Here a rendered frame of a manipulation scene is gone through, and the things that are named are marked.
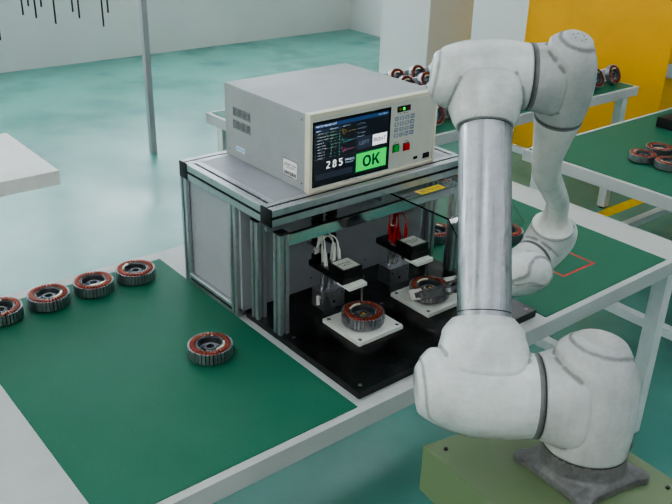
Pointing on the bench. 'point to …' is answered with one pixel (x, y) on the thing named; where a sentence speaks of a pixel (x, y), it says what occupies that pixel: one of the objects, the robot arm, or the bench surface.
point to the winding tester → (282, 151)
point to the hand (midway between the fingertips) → (429, 288)
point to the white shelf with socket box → (23, 168)
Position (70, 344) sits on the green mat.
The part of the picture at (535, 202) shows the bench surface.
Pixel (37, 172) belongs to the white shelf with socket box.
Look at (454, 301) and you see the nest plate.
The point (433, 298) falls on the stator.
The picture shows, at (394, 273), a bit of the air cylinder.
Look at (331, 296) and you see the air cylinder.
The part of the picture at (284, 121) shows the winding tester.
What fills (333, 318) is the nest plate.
